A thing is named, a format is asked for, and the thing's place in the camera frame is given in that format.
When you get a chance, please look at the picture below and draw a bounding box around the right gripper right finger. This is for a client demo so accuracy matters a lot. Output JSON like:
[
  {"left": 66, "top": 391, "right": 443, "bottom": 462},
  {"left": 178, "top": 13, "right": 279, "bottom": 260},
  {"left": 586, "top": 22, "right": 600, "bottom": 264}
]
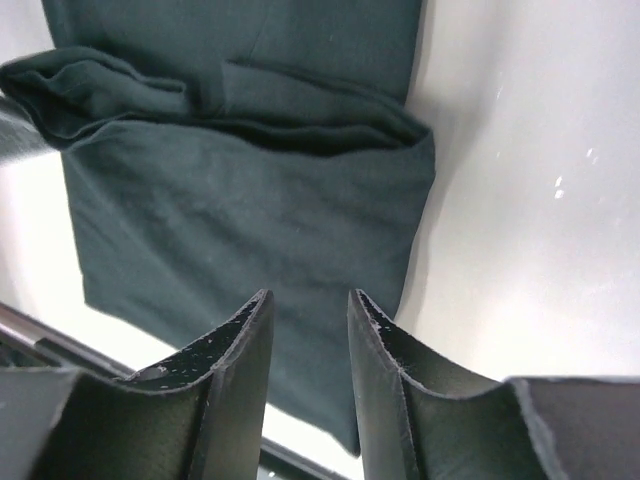
[{"left": 348, "top": 290, "right": 639, "bottom": 479}]

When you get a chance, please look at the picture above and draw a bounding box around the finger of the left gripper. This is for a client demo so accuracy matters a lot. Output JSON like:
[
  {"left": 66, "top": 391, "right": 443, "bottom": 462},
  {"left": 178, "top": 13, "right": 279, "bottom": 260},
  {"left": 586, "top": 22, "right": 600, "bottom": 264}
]
[{"left": 0, "top": 97, "right": 54, "bottom": 166}]

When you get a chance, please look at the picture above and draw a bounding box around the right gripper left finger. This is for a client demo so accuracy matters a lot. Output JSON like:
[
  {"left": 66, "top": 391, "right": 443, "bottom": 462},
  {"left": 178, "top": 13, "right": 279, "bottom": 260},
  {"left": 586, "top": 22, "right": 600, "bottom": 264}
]
[{"left": 1, "top": 290, "right": 274, "bottom": 479}]

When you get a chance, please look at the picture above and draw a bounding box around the black t shirt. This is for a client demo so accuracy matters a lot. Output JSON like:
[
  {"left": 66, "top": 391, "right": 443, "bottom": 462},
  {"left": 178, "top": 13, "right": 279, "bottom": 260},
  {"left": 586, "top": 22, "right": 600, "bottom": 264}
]
[{"left": 1, "top": 1, "right": 435, "bottom": 454}]

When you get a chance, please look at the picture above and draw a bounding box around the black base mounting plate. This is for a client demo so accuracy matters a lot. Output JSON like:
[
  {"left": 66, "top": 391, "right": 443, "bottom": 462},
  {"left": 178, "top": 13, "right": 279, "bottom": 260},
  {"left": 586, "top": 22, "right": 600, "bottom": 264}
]
[{"left": 1, "top": 302, "right": 345, "bottom": 479}]

